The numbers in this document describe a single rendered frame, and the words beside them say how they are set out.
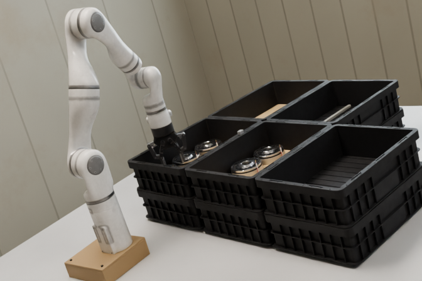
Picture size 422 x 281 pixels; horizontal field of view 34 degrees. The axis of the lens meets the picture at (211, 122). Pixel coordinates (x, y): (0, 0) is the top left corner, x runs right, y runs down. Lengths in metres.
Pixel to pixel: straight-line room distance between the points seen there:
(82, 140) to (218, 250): 0.53
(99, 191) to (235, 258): 0.45
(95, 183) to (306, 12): 2.45
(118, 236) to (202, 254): 0.26
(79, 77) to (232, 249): 0.68
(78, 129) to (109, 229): 0.32
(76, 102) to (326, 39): 2.41
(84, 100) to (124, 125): 2.30
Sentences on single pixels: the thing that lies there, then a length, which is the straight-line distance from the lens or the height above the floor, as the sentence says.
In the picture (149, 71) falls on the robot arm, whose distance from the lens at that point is 2.24.
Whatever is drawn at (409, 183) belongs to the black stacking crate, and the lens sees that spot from 1.99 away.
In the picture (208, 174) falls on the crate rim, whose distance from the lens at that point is 2.04.
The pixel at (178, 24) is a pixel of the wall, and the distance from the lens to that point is 4.72.
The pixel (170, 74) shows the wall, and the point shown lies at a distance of 4.63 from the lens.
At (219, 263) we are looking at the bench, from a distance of 2.03.
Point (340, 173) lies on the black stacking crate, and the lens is 2.08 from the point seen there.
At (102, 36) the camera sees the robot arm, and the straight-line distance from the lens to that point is 2.08.
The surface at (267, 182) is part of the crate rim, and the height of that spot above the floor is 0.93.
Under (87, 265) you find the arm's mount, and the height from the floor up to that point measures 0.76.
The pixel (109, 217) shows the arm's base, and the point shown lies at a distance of 2.11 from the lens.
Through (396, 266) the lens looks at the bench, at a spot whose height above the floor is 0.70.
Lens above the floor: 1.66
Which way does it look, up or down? 17 degrees down
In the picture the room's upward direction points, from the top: 16 degrees counter-clockwise
